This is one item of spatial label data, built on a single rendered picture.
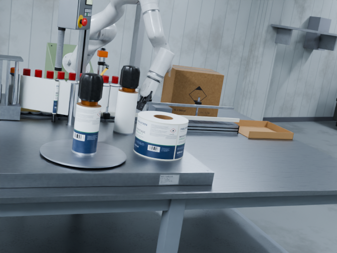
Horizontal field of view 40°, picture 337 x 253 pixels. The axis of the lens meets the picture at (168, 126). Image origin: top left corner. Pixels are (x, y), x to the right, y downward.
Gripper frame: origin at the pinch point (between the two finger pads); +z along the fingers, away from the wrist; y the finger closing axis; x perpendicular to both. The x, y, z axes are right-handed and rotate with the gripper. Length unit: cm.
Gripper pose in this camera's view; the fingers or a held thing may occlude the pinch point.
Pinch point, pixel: (140, 106)
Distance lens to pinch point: 238.3
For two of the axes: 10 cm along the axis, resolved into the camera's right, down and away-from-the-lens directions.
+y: 3.8, 2.7, -8.8
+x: 8.1, 3.6, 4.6
